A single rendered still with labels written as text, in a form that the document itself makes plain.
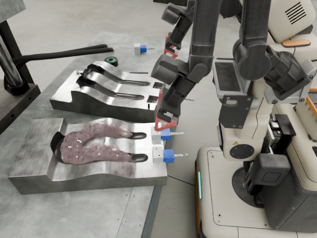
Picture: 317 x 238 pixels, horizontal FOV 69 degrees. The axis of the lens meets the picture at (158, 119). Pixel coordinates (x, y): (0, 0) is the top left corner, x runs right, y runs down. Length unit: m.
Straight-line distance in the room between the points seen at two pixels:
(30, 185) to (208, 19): 0.73
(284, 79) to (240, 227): 0.93
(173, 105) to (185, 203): 1.12
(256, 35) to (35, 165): 0.74
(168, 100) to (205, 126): 1.52
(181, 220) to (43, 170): 1.07
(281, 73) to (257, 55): 0.10
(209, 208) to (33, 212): 0.90
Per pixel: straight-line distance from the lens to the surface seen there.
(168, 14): 1.03
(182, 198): 1.74
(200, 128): 2.18
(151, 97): 1.06
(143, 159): 0.85
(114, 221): 0.81
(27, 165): 0.87
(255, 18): 0.60
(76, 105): 1.13
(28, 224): 0.89
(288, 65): 0.69
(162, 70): 0.64
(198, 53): 0.61
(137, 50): 1.55
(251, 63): 0.62
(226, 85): 0.89
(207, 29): 0.59
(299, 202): 1.19
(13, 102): 1.39
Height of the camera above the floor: 1.54
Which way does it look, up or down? 44 degrees down
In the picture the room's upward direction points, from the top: straight up
